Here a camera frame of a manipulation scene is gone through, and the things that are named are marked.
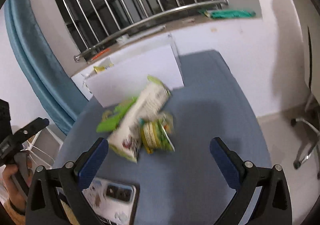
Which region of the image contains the green plastic bag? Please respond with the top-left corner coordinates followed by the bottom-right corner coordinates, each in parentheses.
top-left (199, 9), bottom-right (256, 19)

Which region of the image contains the white rice cracker packet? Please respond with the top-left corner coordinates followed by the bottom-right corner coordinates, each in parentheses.
top-left (96, 97), bottom-right (137, 133)

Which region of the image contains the white storage box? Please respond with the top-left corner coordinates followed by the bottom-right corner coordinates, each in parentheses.
top-left (85, 34), bottom-right (184, 107)

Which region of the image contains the person's left hand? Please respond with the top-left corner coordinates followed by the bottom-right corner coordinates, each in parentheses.
top-left (2, 164), bottom-right (27, 213)

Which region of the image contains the small pink stick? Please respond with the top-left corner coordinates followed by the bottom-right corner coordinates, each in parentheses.
top-left (182, 18), bottom-right (195, 24)

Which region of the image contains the green white snack packet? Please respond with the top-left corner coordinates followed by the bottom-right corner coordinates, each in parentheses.
top-left (107, 75), bottom-right (170, 163)

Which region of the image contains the white chair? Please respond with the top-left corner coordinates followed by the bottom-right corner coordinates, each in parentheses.
top-left (300, 7), bottom-right (319, 102)

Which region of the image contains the blue curtain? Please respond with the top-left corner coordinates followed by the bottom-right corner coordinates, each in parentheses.
top-left (4, 0), bottom-right (88, 135)

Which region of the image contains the orange pen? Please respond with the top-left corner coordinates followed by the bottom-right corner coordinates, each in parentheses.
top-left (90, 48), bottom-right (110, 61)

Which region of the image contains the smartphone with patterned case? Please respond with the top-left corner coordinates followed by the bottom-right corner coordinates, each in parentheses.
top-left (82, 177), bottom-right (139, 224)

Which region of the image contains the yellow snack in box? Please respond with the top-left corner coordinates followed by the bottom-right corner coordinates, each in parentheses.
top-left (93, 58), bottom-right (114, 74)

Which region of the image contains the green round-cookie snack packet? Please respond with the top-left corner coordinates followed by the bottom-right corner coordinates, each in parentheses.
top-left (140, 112), bottom-right (175, 154)

